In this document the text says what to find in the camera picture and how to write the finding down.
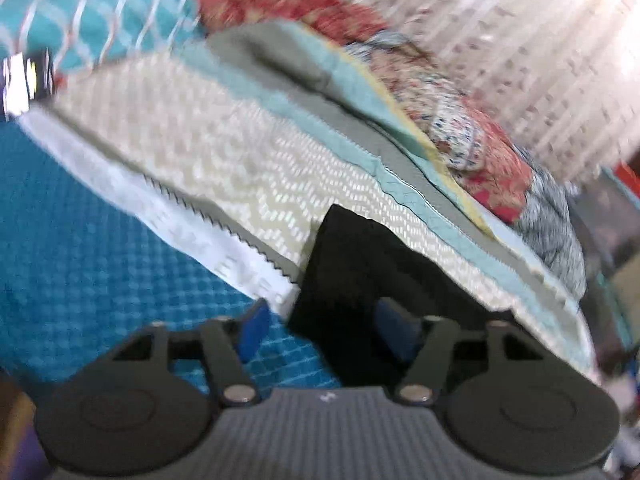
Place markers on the blue grey patterned quilt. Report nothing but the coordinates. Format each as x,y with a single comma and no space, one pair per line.
555,230

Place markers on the beige leaf print curtain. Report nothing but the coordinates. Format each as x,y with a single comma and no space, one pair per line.
525,50

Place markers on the black pants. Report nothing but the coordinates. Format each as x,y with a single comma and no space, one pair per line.
350,270

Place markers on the chevron striped bed sheet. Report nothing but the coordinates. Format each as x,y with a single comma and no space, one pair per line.
225,160

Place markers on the teal wavy pattern pillow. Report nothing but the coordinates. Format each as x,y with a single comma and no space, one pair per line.
90,15

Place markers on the black smartphone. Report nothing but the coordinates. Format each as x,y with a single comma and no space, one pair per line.
20,85

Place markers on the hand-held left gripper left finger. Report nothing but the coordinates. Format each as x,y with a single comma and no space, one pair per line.
254,327

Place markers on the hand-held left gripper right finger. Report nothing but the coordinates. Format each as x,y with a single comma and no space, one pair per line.
397,327

